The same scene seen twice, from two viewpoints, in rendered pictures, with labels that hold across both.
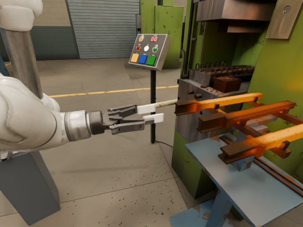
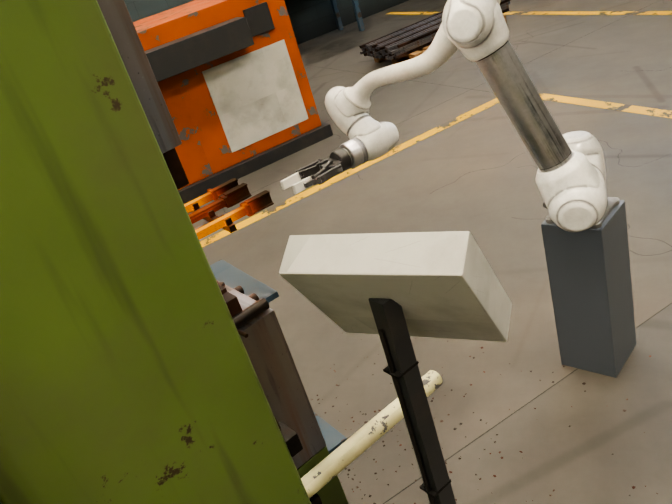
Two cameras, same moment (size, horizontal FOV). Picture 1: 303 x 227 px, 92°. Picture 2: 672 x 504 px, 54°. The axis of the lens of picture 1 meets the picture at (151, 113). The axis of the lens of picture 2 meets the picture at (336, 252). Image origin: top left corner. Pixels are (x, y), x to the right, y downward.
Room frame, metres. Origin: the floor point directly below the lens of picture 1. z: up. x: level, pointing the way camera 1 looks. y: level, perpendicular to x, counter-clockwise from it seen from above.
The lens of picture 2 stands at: (2.42, -0.20, 1.71)
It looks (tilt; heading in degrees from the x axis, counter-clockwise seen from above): 27 degrees down; 173
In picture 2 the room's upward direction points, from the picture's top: 18 degrees counter-clockwise
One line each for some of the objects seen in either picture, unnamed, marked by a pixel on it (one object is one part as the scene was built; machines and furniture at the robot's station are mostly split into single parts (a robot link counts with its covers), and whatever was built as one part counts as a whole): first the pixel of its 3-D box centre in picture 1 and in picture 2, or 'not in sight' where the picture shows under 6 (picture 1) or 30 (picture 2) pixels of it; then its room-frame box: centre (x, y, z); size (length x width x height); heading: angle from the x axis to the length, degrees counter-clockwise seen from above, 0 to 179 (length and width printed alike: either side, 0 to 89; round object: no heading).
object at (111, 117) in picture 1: (126, 122); (313, 170); (0.39, 0.08, 0.96); 0.11 x 0.01 x 0.04; 87
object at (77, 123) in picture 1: (80, 124); (352, 154); (0.38, 0.22, 0.96); 0.09 x 0.06 x 0.09; 19
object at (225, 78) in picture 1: (227, 83); not in sight; (0.82, -0.44, 0.95); 0.12 x 0.09 x 0.07; 114
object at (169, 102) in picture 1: (161, 104); (372, 430); (1.24, -0.09, 0.62); 0.44 x 0.05 x 0.05; 114
